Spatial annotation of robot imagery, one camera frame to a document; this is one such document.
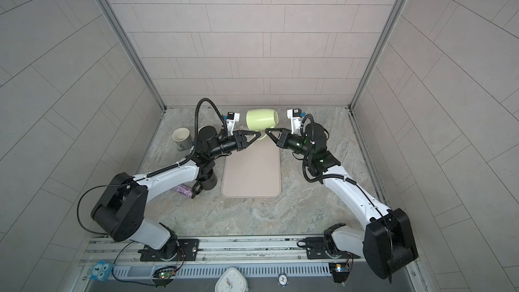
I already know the purple glitter tube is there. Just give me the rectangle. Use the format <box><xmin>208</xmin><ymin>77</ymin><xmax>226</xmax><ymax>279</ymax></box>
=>
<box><xmin>172</xmin><ymin>185</ymin><xmax>195</xmax><ymax>199</ymax></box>

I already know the circuit board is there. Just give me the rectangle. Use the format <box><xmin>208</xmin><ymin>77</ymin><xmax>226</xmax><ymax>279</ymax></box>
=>
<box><xmin>328</xmin><ymin>262</ymin><xmax>351</xmax><ymax>284</ymax></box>
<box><xmin>152</xmin><ymin>266</ymin><xmax>177</xmax><ymax>280</ymax></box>

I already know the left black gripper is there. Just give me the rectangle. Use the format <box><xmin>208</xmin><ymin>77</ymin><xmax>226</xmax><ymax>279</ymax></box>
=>
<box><xmin>206</xmin><ymin>133</ymin><xmax>260</xmax><ymax>160</ymax></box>

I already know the aluminium mounting rail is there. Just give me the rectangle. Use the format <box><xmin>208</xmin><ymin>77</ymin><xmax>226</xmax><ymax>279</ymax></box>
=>
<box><xmin>79</xmin><ymin>235</ymin><xmax>311</xmax><ymax>266</ymax></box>

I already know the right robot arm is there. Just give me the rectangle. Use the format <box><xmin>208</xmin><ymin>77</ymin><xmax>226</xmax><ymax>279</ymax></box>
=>
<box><xmin>266</xmin><ymin>114</ymin><xmax>418</xmax><ymax>279</ymax></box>

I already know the white kitchen timer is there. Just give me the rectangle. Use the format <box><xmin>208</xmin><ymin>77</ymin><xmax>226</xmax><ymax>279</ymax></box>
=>
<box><xmin>214</xmin><ymin>268</ymin><xmax>249</xmax><ymax>292</ymax></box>

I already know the black mug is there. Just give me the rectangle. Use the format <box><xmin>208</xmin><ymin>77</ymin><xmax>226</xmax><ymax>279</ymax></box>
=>
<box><xmin>191</xmin><ymin>170</ymin><xmax>218</xmax><ymax>199</ymax></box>

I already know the round blue badge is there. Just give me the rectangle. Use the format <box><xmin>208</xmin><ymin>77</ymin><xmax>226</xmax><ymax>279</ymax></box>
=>
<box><xmin>277</xmin><ymin>273</ymin><xmax>288</xmax><ymax>287</ymax></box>

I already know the light green mug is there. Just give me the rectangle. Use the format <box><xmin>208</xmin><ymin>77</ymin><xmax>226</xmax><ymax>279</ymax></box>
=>
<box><xmin>246</xmin><ymin>109</ymin><xmax>278</xmax><ymax>141</ymax></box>

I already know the right circuit board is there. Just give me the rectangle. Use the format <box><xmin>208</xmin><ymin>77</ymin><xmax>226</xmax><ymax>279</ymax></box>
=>
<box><xmin>328</xmin><ymin>262</ymin><xmax>351</xmax><ymax>284</ymax></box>

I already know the blue tag block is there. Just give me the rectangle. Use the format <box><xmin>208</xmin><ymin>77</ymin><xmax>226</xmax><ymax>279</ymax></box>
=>
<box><xmin>89</xmin><ymin>261</ymin><xmax>114</xmax><ymax>281</ymax></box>

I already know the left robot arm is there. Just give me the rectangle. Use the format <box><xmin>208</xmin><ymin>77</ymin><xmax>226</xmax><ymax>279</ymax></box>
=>
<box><xmin>91</xmin><ymin>98</ymin><xmax>261</xmax><ymax>261</ymax></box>

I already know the beige plastic tray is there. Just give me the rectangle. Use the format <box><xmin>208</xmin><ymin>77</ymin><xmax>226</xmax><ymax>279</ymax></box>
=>
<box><xmin>221</xmin><ymin>139</ymin><xmax>282</xmax><ymax>199</ymax></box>

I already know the left circuit board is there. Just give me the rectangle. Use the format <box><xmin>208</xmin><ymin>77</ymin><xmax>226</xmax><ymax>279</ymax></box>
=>
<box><xmin>152</xmin><ymin>266</ymin><xmax>177</xmax><ymax>280</ymax></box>

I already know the grey mug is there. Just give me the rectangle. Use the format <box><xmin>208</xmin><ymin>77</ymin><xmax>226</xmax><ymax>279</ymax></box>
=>
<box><xmin>172</xmin><ymin>127</ymin><xmax>193</xmax><ymax>151</ymax></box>

